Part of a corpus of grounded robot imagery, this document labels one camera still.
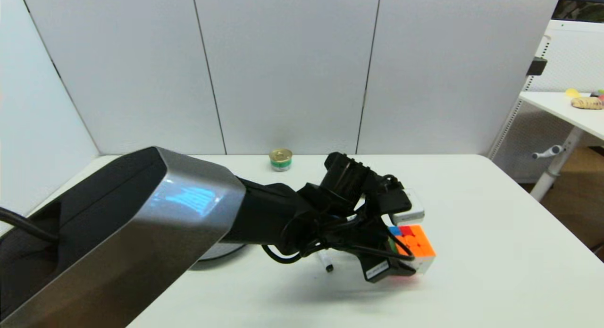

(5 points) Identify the colourful rubiks cube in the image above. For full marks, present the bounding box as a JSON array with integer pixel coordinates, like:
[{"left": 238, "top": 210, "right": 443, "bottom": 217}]
[{"left": 388, "top": 224, "right": 436, "bottom": 275}]

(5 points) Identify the white marker pen black cap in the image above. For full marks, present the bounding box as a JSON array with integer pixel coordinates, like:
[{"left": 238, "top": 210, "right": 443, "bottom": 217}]
[{"left": 317, "top": 249, "right": 335, "bottom": 273}]

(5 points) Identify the small tin can green label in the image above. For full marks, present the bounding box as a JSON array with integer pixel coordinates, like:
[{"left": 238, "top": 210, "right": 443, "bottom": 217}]
[{"left": 269, "top": 148, "right": 294, "bottom": 172}]

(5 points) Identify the dark grey round plate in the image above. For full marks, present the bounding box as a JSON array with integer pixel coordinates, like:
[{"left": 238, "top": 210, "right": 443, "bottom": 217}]
[{"left": 189, "top": 242, "right": 247, "bottom": 272}]

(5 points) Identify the white table leg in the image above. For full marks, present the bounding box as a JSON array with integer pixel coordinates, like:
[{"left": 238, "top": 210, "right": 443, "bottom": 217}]
[{"left": 530, "top": 126, "right": 586, "bottom": 202}]

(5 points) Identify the white side table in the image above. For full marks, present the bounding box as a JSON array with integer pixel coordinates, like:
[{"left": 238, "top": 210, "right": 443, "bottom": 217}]
[{"left": 519, "top": 91, "right": 604, "bottom": 141}]

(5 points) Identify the black clamp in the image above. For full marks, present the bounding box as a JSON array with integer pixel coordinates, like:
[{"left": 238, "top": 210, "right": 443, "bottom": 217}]
[{"left": 526, "top": 57, "right": 548, "bottom": 77}]

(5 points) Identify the brown bread toy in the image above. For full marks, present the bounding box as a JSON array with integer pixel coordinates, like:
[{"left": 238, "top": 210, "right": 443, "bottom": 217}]
[{"left": 570, "top": 97, "right": 604, "bottom": 110}]

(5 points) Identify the white perforated panel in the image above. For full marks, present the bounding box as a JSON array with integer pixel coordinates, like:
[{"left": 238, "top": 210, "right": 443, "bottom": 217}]
[{"left": 487, "top": 20, "right": 604, "bottom": 183}]

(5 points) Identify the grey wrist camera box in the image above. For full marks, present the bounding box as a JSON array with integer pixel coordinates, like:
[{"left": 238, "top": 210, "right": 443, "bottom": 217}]
[{"left": 390, "top": 190, "right": 425, "bottom": 226}]

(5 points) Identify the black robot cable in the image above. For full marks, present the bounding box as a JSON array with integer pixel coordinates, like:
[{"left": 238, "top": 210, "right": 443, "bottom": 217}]
[
  {"left": 261, "top": 215, "right": 416, "bottom": 265},
  {"left": 0, "top": 207, "right": 58, "bottom": 244}
]

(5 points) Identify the white crank handle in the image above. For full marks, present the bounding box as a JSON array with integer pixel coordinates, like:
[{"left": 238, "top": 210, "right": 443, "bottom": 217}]
[{"left": 532, "top": 145, "right": 565, "bottom": 160}]

